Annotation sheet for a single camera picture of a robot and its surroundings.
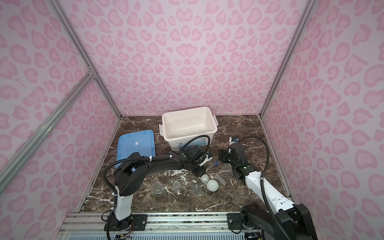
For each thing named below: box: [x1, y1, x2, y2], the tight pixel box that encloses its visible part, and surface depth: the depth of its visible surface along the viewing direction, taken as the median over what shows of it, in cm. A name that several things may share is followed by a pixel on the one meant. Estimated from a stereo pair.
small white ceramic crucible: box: [200, 173, 209, 183], surface depth 87 cm
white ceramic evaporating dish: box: [206, 179, 219, 192], surface depth 86 cm
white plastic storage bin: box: [159, 106, 219, 151], surface depth 103 cm
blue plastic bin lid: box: [116, 129, 156, 169], surface depth 106 cm
